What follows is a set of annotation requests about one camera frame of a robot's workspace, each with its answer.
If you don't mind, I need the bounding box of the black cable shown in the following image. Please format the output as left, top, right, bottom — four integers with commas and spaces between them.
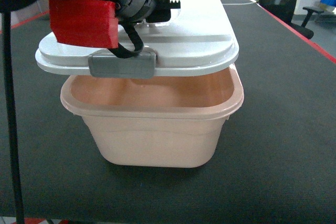
2, 11, 25, 224

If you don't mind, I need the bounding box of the pink plastic storage box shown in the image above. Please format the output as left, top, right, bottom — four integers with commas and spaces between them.
60, 65, 244, 168

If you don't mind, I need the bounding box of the white box lid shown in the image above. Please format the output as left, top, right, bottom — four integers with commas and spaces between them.
35, 0, 239, 79

